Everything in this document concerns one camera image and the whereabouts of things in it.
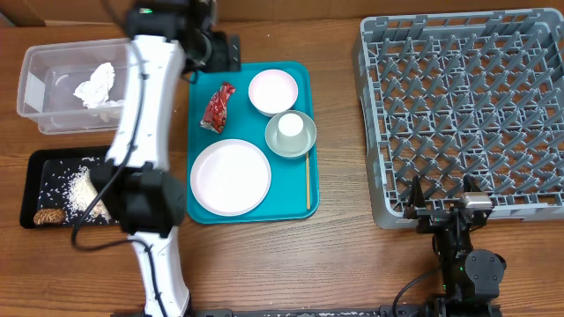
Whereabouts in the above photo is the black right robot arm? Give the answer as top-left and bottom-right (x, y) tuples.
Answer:
(391, 175), (507, 316)

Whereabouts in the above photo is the wooden chopstick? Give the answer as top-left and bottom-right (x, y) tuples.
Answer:
(305, 152), (311, 210)

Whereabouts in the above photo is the white paper cup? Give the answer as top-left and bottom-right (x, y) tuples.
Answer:
(278, 113), (305, 140)

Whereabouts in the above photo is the brown mushroom piece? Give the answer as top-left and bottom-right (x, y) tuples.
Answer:
(33, 209), (66, 226)

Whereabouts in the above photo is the white round bowl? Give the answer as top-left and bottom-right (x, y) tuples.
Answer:
(248, 69), (299, 117)

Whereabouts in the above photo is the black plastic tray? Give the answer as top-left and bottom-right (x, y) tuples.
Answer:
(19, 146), (108, 229)

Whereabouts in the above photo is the grey green bowl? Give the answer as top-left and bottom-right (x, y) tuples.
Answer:
(264, 110), (317, 159)

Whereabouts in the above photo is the clear plastic bin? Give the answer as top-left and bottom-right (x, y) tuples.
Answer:
(17, 39), (128, 135)

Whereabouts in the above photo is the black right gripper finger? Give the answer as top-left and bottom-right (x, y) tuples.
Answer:
(463, 174), (481, 193)
(408, 175), (427, 210)

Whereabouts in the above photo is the teal plastic tray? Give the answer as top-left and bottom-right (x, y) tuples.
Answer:
(187, 61), (320, 225)

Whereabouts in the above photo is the grey dish rack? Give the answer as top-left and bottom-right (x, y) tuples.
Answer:
(352, 8), (563, 229)

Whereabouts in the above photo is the white rice pile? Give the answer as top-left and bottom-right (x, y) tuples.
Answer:
(63, 166), (111, 222)

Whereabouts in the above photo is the white napkin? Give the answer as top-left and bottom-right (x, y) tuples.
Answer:
(73, 63), (115, 108)
(97, 100), (124, 122)

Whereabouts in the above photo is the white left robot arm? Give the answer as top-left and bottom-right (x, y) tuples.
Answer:
(91, 1), (241, 316)

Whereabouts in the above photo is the white round plate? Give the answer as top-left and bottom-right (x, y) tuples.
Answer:
(189, 139), (271, 217)

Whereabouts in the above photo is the red snack wrapper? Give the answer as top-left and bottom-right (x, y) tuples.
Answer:
(200, 82), (236, 134)

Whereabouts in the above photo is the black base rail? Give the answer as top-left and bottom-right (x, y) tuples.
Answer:
(194, 305), (503, 317)

